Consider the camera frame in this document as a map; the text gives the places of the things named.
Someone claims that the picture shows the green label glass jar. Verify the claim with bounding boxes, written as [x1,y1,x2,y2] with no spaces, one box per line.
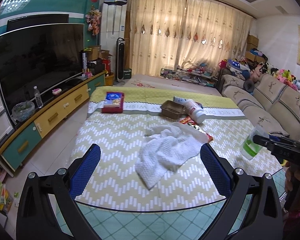
[240,125,269,160]

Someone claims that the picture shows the red snack wrapper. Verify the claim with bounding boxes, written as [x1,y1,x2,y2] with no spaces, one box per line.
[179,116,213,142]

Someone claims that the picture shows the white supplement bottle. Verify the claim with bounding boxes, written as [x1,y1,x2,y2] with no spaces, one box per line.
[184,99,206,124]

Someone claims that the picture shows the brown plastic tray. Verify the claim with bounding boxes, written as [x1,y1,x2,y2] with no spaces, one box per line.
[160,100,185,120]

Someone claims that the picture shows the person's right hand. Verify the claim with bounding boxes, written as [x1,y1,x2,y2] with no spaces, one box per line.
[285,161,300,193]

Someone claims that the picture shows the beige sofa with covers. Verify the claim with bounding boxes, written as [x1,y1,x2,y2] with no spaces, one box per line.
[218,74,300,141]

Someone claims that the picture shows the patterned green tablecloth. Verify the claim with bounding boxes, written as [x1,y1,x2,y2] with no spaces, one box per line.
[70,86,287,240]

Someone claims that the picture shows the yellow green TV cabinet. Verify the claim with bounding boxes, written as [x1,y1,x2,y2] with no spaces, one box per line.
[0,71,106,171]

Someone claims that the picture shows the pile of plush toys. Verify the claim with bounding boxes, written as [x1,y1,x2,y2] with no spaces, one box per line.
[218,58,300,100]

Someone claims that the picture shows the red tissue box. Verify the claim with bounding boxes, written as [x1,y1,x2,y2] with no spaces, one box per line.
[101,92,125,113]

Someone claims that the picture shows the glass ashtray bowl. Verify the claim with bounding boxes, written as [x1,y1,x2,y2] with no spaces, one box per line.
[12,101,35,122]

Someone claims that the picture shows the clear water bottle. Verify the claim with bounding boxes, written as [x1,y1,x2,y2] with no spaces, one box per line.
[33,86,43,109]

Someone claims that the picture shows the stacked cardboard boxes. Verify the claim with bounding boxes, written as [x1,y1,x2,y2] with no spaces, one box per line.
[245,35,267,63]

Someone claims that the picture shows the low glass shelf with clutter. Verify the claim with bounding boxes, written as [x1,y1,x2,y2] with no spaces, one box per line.
[160,66,218,88]

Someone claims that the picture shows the floral floor rug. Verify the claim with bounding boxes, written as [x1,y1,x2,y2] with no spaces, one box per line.
[123,74,222,96]

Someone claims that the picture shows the large black television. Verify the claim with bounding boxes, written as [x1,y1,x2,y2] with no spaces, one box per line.
[0,23,84,115]

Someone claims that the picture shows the black tower fan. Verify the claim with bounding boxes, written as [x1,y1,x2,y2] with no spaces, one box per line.
[114,37,125,86]

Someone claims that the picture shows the beige embroidered curtains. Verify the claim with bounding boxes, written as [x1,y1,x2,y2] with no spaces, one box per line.
[127,0,253,76]

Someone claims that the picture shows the white standing air conditioner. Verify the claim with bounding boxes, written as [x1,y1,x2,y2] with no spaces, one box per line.
[99,2,128,61]

